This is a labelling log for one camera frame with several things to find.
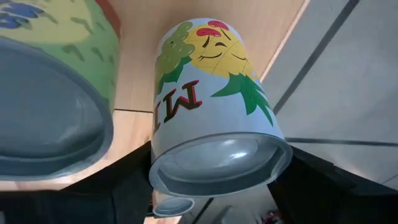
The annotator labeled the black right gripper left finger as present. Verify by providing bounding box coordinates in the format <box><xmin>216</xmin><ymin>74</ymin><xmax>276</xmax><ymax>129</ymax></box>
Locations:
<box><xmin>0</xmin><ymin>140</ymin><xmax>155</xmax><ymax>224</ymax></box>

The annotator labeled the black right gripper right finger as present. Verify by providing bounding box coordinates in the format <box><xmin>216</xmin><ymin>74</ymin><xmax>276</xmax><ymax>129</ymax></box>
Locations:
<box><xmin>267</xmin><ymin>146</ymin><xmax>398</xmax><ymax>224</ymax></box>

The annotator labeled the green spaghetti sauce can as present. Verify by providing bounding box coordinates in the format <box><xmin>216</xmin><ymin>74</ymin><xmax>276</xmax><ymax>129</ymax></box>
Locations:
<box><xmin>0</xmin><ymin>0</ymin><xmax>122</xmax><ymax>182</ymax></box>

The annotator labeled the pale blue mixed fruit can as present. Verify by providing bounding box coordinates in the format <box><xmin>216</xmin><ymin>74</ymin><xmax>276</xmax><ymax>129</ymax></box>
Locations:
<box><xmin>148</xmin><ymin>17</ymin><xmax>294</xmax><ymax>198</ymax></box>

